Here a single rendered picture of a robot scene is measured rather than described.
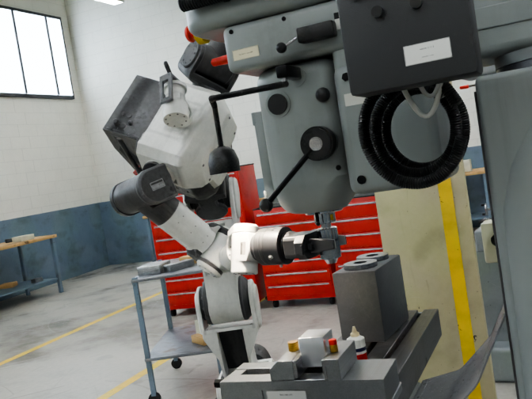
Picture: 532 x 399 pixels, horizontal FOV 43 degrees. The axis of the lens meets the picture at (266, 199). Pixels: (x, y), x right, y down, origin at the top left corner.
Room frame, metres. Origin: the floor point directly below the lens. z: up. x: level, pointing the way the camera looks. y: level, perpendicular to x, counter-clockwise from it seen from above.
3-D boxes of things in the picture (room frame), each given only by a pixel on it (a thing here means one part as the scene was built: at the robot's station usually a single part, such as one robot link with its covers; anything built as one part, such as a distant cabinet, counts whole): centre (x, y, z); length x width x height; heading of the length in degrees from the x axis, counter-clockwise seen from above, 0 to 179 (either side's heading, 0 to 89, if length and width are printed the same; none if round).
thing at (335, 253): (1.51, -0.12, 1.23); 0.05 x 0.05 x 0.06
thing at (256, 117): (1.55, -0.02, 1.45); 0.04 x 0.04 x 0.21; 66
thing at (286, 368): (1.37, 0.00, 1.02); 0.12 x 0.06 x 0.04; 157
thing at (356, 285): (1.83, -0.24, 1.03); 0.22 x 0.12 x 0.20; 152
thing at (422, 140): (1.43, -0.30, 1.47); 0.24 x 0.19 x 0.26; 156
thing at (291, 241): (1.56, -0.05, 1.23); 0.13 x 0.12 x 0.10; 146
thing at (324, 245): (1.48, -0.10, 1.23); 0.06 x 0.02 x 0.03; 56
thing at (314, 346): (1.35, -0.06, 1.05); 0.06 x 0.05 x 0.06; 157
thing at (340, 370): (1.36, -0.03, 0.99); 0.35 x 0.15 x 0.11; 67
